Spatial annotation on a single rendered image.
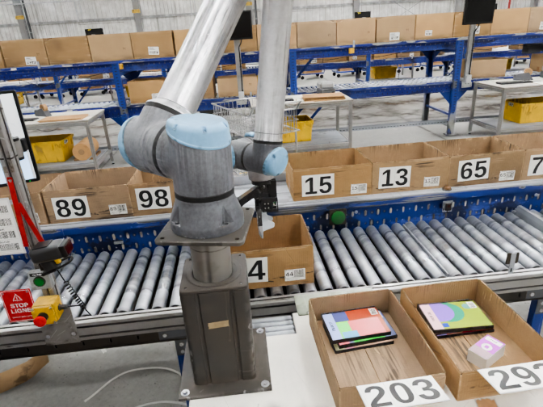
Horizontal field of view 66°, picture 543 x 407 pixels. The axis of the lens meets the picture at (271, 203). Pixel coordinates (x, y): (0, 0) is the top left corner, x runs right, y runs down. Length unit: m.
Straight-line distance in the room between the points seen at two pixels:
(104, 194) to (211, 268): 1.09
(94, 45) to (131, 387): 5.10
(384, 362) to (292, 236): 0.76
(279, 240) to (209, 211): 0.91
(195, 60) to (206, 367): 0.84
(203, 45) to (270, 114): 0.26
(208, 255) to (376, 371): 0.59
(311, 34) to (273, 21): 5.26
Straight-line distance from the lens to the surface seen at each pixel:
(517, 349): 1.50
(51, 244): 1.51
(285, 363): 1.34
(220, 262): 1.10
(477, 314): 1.53
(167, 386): 2.42
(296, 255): 1.60
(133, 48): 6.55
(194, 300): 1.12
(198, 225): 1.01
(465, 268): 1.87
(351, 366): 1.33
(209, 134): 0.96
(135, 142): 1.13
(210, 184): 0.99
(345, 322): 1.41
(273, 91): 1.23
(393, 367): 1.34
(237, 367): 1.26
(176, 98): 1.15
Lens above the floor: 1.68
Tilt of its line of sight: 23 degrees down
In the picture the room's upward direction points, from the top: 4 degrees counter-clockwise
